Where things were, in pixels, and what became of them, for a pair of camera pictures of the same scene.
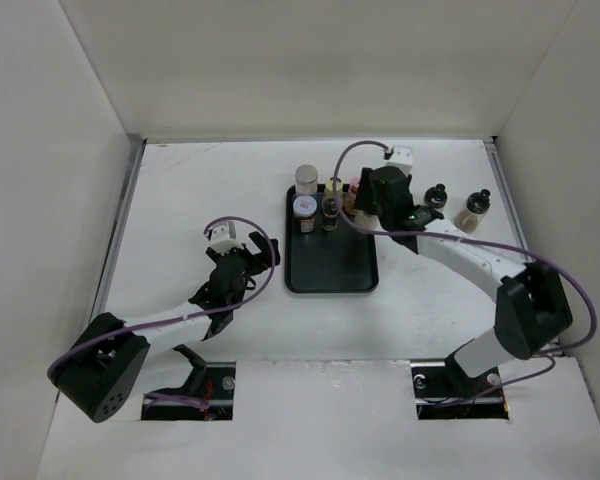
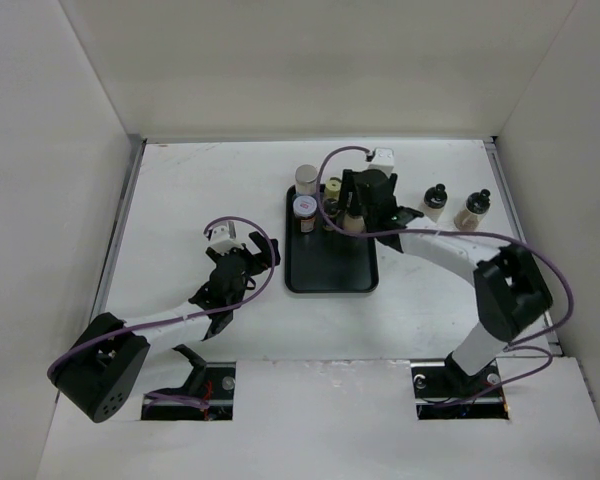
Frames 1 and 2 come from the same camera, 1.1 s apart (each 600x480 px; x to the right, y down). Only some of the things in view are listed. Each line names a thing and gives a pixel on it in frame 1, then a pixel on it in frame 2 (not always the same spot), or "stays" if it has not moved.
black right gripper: (366, 186) to (349, 185)
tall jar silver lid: (306, 179) stays
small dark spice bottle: (330, 209) stays
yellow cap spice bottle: (328, 194) stays
